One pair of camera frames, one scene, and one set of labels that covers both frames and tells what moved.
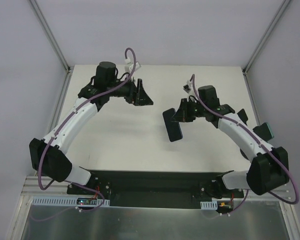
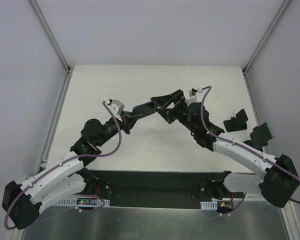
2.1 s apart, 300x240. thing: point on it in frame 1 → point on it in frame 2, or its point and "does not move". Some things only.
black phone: x=173 y=128 → x=145 y=109
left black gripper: x=134 y=92 → x=126 y=122
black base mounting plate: x=155 y=189 does not move
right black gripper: x=185 y=111 → x=174 y=110
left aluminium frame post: x=69 y=69 does not move
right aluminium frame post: x=264 y=37 does not move
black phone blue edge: x=264 y=131 does not move
